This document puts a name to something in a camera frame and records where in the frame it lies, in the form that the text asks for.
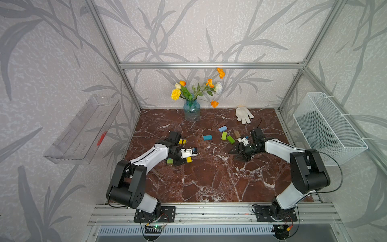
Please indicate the white work glove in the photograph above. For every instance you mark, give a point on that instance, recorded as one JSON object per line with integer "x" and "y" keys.
{"x": 243, "y": 115}

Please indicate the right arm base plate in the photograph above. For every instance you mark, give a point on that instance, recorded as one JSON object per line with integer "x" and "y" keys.
{"x": 273, "y": 213}

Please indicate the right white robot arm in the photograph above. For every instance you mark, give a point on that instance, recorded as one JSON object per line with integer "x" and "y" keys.
{"x": 308, "y": 173}

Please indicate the dark teal block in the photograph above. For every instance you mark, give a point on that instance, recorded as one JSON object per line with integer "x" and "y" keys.
{"x": 207, "y": 137}

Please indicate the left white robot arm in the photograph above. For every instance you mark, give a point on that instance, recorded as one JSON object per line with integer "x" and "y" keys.
{"x": 128, "y": 183}

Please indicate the white wire mesh basket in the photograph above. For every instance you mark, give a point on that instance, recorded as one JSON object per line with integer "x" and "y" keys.
{"x": 327, "y": 130}

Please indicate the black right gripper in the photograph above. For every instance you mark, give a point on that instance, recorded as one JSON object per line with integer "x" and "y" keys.
{"x": 240, "y": 145}

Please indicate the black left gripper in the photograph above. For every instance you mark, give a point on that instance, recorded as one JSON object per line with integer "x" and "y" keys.
{"x": 182, "y": 161}

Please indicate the brown wooden block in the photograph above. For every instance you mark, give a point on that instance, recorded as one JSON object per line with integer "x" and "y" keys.
{"x": 237, "y": 134}

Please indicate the light blue block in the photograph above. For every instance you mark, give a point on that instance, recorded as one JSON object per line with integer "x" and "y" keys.
{"x": 222, "y": 129}

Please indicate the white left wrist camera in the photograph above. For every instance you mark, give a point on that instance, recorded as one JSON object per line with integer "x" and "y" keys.
{"x": 192, "y": 152}

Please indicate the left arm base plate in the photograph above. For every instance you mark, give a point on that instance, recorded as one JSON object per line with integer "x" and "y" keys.
{"x": 161, "y": 214}

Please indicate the clear plastic wall shelf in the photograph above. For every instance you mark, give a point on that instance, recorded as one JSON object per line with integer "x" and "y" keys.
{"x": 79, "y": 142}

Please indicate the left green-lit circuit board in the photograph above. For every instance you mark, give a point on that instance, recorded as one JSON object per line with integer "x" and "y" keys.
{"x": 154, "y": 228}

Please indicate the blue glass vase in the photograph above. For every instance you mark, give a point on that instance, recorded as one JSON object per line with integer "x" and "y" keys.
{"x": 192, "y": 111}

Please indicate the artificial flower bouquet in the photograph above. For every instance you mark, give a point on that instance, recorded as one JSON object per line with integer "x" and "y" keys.
{"x": 212, "y": 86}

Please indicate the right circuit board with connector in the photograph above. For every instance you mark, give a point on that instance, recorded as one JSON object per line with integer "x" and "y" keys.
{"x": 281, "y": 232}

